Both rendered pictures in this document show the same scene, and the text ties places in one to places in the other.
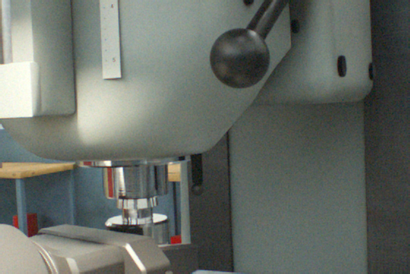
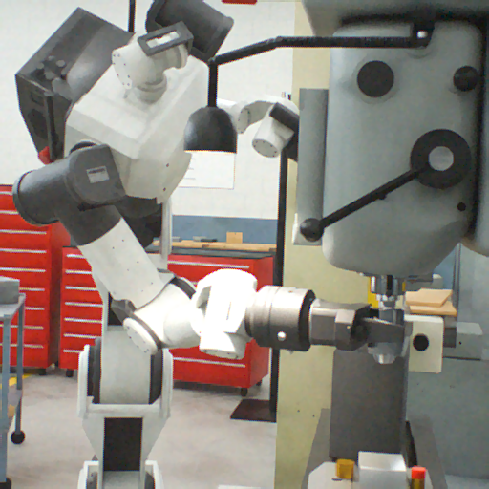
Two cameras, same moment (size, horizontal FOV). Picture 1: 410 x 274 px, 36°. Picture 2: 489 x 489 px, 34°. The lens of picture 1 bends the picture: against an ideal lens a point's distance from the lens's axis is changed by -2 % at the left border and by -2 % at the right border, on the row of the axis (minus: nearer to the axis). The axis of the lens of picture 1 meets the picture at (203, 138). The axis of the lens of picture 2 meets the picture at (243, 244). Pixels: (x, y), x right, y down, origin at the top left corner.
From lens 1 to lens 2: 92 cm
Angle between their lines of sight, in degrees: 73
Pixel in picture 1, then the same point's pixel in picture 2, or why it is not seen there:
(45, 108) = (300, 242)
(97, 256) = (325, 310)
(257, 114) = not seen: outside the picture
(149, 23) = (326, 210)
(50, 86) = not seen: hidden behind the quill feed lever
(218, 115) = (379, 255)
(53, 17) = (309, 204)
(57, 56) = not seen: hidden behind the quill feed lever
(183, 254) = (390, 329)
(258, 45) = (306, 225)
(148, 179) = (377, 284)
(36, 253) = (300, 301)
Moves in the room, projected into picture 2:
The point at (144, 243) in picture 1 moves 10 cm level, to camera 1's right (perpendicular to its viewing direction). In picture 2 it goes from (348, 311) to (382, 323)
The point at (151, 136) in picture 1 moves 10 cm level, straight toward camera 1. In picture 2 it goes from (339, 260) to (267, 259)
